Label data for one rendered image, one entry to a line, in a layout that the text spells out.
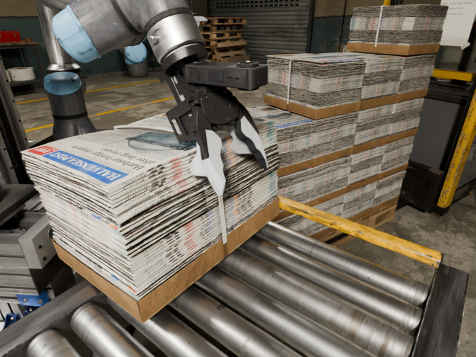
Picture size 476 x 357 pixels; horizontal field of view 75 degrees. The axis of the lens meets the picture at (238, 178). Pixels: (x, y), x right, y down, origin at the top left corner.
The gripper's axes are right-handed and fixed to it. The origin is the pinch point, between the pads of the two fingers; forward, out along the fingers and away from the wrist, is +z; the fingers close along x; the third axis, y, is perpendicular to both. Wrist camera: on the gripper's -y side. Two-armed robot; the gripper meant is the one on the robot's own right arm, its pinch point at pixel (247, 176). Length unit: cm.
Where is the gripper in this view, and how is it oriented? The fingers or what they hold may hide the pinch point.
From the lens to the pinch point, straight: 46.7
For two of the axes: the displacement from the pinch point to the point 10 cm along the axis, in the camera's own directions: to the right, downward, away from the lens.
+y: -6.8, 2.2, 7.0
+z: 4.0, 9.1, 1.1
